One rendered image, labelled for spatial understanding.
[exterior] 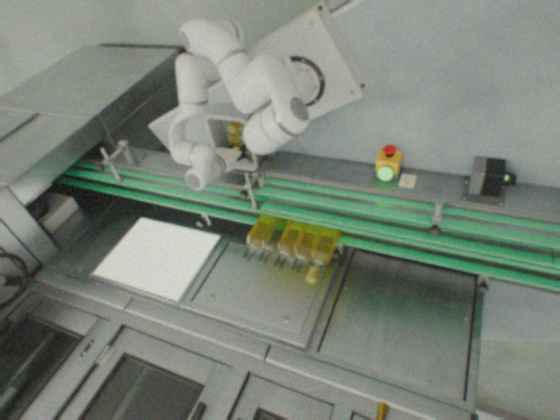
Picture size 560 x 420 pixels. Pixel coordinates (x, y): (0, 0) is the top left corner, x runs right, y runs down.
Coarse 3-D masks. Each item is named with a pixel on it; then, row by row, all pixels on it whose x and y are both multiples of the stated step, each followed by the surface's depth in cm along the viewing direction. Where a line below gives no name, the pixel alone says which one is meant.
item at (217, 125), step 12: (204, 120) 139; (216, 120) 144; (228, 120) 134; (240, 120) 132; (216, 132) 145; (228, 132) 148; (216, 144) 147; (228, 144) 153; (252, 156) 142; (240, 168) 149; (252, 168) 146
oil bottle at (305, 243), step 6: (306, 222) 137; (306, 228) 134; (312, 228) 134; (318, 228) 133; (306, 234) 132; (312, 234) 132; (318, 234) 133; (300, 240) 131; (306, 240) 130; (312, 240) 130; (300, 246) 129; (306, 246) 128; (312, 246) 129; (294, 252) 129; (300, 252) 128; (306, 252) 127; (306, 258) 128
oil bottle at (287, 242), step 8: (288, 224) 137; (296, 224) 136; (304, 224) 136; (288, 232) 134; (296, 232) 133; (280, 240) 132; (288, 240) 131; (296, 240) 132; (280, 248) 130; (288, 248) 129; (288, 256) 131
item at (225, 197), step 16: (96, 176) 172; (112, 176) 171; (128, 176) 169; (144, 176) 167; (160, 192) 159; (176, 192) 156; (192, 192) 155; (208, 192) 154; (224, 192) 152; (240, 208) 145; (320, 224) 133; (400, 240) 123; (416, 240) 122; (480, 256) 115; (496, 256) 114
